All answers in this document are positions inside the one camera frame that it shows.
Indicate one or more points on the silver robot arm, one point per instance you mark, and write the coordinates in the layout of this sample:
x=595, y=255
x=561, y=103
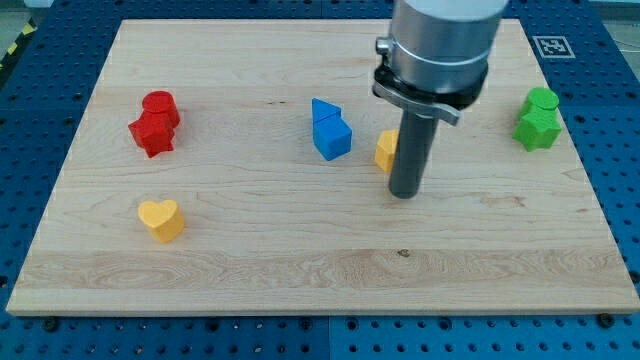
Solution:
x=434, y=59

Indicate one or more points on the yellow hexagon block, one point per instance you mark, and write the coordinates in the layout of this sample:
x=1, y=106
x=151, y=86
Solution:
x=386, y=149

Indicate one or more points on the red star block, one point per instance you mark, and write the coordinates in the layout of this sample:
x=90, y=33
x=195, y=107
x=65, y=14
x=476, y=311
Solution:
x=153, y=132

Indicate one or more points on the green star block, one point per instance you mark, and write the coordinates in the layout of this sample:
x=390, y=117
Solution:
x=537, y=129

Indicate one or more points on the blue cube block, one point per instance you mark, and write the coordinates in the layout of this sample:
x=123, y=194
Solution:
x=332, y=138

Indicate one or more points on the blue triangle block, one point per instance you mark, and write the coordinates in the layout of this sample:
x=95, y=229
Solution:
x=322, y=109

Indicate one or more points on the wooden board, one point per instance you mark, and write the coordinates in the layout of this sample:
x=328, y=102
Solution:
x=272, y=228

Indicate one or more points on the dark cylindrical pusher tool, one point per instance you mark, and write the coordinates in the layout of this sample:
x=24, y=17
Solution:
x=416, y=135

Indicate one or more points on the yellow heart block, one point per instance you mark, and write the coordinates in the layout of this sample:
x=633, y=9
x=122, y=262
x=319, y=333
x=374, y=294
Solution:
x=163, y=220

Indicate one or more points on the red cylinder block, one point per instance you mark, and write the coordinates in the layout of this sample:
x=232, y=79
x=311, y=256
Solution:
x=162, y=102

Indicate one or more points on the green cylinder block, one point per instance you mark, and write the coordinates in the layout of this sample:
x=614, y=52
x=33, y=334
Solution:
x=539, y=98

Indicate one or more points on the white fiducial marker tag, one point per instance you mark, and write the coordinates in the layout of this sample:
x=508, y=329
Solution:
x=553, y=47

